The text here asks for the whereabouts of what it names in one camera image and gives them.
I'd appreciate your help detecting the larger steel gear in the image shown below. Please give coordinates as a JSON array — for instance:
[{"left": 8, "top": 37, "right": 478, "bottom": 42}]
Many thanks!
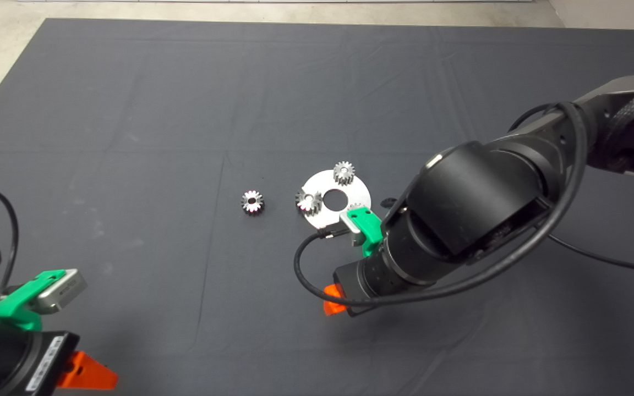
[{"left": 295, "top": 189, "right": 323, "bottom": 215}]

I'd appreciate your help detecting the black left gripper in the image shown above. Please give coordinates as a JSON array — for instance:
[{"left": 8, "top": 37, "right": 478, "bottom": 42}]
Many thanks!
[{"left": 0, "top": 331, "right": 118, "bottom": 396}]

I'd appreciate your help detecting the thin black hanging cable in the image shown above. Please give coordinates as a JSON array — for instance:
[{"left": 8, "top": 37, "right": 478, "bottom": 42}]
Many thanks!
[{"left": 547, "top": 234, "right": 634, "bottom": 276}]

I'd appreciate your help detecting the round metal plate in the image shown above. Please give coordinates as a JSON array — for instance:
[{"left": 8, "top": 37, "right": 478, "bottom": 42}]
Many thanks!
[{"left": 299, "top": 169, "right": 371, "bottom": 230}]

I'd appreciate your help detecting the dark grey table cloth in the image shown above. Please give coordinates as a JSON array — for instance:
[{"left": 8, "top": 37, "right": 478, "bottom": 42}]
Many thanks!
[{"left": 0, "top": 18, "right": 634, "bottom": 396}]

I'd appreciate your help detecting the green left camera mount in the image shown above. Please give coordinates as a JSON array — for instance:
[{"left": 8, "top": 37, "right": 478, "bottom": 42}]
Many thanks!
[{"left": 0, "top": 269, "right": 67, "bottom": 332}]

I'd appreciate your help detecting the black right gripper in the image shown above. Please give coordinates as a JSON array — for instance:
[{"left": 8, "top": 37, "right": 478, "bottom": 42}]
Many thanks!
[{"left": 323, "top": 250, "right": 422, "bottom": 317}]

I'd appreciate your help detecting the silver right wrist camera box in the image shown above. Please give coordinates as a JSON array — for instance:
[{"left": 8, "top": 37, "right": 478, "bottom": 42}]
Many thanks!
[{"left": 339, "top": 212, "right": 365, "bottom": 247}]

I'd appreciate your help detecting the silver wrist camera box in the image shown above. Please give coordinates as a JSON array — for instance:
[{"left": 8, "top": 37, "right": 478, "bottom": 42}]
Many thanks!
[
  {"left": 339, "top": 212, "right": 365, "bottom": 247},
  {"left": 38, "top": 268, "right": 88, "bottom": 315}
]

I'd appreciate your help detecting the smaller dark steel gear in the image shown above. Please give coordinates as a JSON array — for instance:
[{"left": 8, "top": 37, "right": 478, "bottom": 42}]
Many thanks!
[{"left": 241, "top": 190, "right": 265, "bottom": 216}]

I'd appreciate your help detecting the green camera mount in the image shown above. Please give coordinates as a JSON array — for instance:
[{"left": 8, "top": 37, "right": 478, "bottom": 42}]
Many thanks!
[
  {"left": 348, "top": 209, "right": 385, "bottom": 258},
  {"left": 0, "top": 269, "right": 67, "bottom": 332}
]

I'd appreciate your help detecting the green right camera mount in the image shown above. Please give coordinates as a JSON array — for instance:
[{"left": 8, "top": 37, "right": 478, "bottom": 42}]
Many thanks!
[{"left": 348, "top": 209, "right": 385, "bottom": 258}]

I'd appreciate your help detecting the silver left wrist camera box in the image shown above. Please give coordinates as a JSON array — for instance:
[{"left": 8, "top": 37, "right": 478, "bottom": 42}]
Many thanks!
[{"left": 38, "top": 268, "right": 88, "bottom": 315}]

